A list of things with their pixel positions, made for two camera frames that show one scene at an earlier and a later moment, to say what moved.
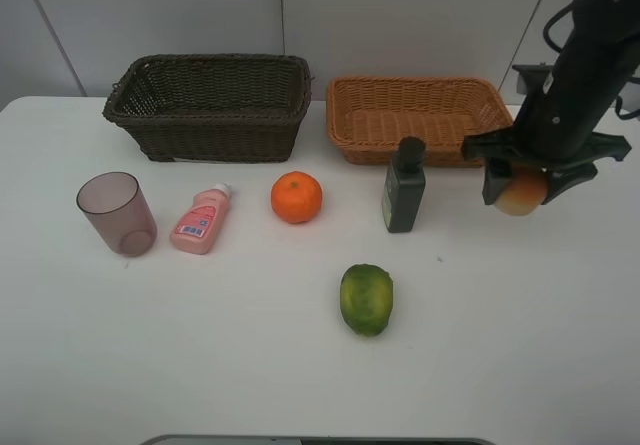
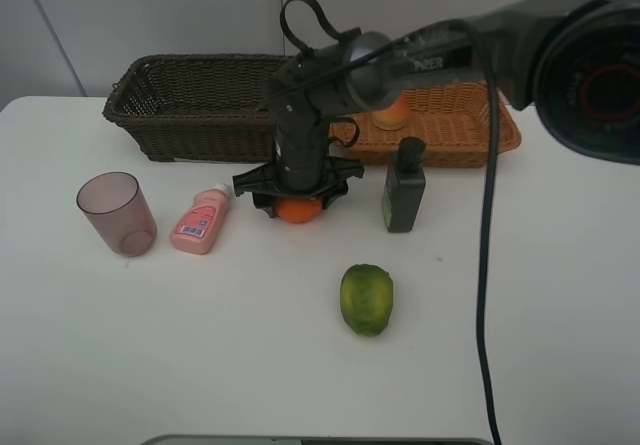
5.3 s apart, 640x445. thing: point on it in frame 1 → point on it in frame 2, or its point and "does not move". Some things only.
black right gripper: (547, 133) → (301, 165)
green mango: (366, 297) does not move
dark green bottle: (404, 185) does not move
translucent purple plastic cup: (114, 203) does not move
